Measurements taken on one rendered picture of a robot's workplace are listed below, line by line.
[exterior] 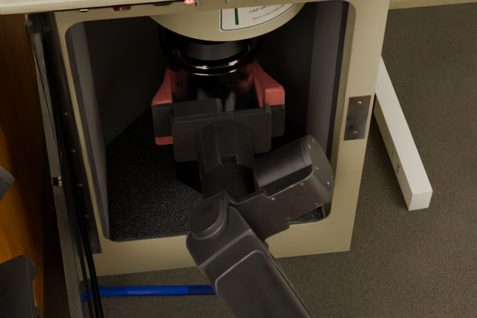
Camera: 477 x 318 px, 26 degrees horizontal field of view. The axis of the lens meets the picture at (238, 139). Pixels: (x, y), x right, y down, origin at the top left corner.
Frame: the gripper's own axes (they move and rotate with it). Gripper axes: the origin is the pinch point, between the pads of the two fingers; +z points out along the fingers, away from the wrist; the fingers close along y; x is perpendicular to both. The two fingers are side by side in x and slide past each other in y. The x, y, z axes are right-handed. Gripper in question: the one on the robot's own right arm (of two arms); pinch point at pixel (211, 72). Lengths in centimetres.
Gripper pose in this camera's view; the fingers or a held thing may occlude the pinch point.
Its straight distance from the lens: 112.1
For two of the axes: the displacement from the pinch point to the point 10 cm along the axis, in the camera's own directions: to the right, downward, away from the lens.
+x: 0.1, 6.2, 7.8
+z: -1.4, -7.7, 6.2
